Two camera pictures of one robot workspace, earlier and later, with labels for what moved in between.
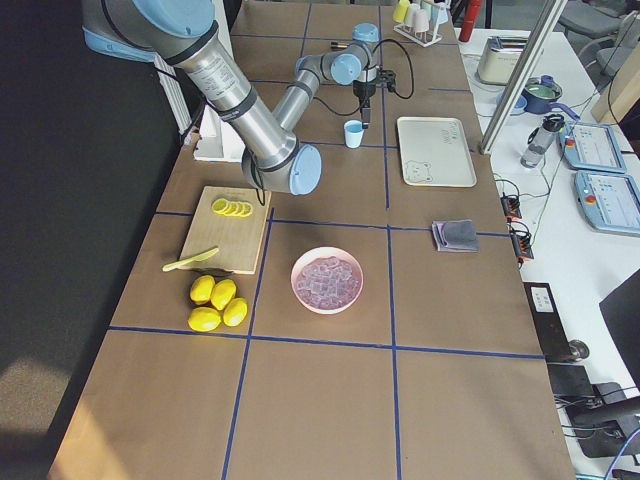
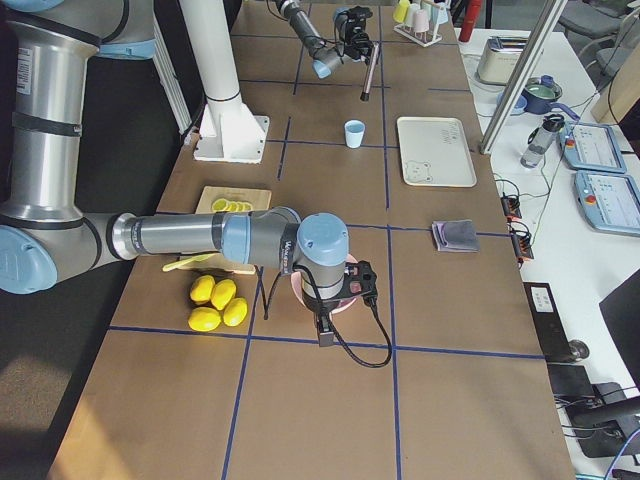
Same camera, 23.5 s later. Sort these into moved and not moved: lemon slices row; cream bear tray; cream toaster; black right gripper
Moved: black right gripper
Not moved: lemon slices row; cream bear tray; cream toaster
